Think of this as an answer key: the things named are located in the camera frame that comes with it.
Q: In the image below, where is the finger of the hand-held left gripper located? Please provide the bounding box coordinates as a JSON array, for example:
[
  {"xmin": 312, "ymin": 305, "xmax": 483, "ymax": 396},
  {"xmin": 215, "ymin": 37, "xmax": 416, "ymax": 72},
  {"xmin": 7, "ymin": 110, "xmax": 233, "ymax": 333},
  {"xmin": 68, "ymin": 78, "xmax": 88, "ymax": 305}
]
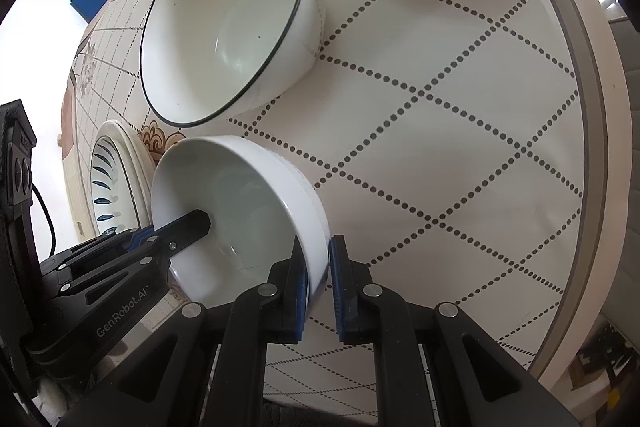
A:
[
  {"xmin": 54, "ymin": 209, "xmax": 212, "ymax": 304},
  {"xmin": 40, "ymin": 227, "xmax": 157, "ymax": 279}
]

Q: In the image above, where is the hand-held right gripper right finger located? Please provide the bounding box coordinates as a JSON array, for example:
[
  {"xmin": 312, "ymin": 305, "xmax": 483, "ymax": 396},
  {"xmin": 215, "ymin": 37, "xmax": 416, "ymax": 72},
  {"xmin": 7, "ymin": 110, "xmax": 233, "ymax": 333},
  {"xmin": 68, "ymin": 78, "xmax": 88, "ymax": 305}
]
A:
[{"xmin": 327, "ymin": 234, "xmax": 566, "ymax": 427}]

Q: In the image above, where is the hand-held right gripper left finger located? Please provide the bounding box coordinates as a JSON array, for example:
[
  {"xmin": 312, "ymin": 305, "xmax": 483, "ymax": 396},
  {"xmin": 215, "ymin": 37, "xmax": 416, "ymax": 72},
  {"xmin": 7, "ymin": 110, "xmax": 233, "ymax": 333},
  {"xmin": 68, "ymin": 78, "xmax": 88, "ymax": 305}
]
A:
[{"xmin": 57, "ymin": 239, "xmax": 311, "ymax": 427}]

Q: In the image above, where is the blue striped plate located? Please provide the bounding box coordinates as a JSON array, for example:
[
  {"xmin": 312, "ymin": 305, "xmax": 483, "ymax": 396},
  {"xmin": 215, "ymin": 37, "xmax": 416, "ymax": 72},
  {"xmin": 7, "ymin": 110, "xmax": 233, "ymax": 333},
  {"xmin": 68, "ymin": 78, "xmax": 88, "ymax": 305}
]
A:
[{"xmin": 90, "ymin": 134, "xmax": 151, "ymax": 235}]

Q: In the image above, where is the plain white bowl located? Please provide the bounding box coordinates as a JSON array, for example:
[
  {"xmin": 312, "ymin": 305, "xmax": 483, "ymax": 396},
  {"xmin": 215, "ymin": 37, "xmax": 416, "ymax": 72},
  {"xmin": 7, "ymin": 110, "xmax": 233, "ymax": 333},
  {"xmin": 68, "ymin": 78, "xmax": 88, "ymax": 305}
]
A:
[{"xmin": 150, "ymin": 135, "xmax": 331, "ymax": 315}]

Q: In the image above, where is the plain white plate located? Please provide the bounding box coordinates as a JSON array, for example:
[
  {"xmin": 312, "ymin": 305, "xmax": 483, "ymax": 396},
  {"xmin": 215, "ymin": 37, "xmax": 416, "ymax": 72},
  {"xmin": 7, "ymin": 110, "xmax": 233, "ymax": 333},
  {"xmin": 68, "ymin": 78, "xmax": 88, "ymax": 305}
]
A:
[{"xmin": 97, "ymin": 122, "xmax": 155, "ymax": 230}]

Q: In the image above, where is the white bowl dark rim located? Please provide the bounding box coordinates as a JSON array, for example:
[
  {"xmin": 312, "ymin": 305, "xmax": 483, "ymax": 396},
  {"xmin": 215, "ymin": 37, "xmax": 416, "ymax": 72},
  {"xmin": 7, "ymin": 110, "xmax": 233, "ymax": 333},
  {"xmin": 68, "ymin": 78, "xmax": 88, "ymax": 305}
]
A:
[{"xmin": 139, "ymin": 0, "xmax": 327, "ymax": 129}]

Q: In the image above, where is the diamond pattern floral tablecloth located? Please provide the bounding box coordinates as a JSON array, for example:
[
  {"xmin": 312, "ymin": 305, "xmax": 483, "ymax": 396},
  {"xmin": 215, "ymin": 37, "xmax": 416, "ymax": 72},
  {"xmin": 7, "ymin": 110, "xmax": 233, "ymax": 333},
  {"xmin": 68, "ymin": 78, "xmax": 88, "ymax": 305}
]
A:
[{"xmin": 62, "ymin": 0, "xmax": 608, "ymax": 408}]

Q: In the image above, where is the black cable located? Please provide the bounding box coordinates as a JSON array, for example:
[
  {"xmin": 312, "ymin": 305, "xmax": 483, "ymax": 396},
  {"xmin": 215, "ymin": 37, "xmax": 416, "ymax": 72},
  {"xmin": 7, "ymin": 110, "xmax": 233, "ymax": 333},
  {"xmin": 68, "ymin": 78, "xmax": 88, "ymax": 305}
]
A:
[{"xmin": 31, "ymin": 186, "xmax": 57, "ymax": 258}]

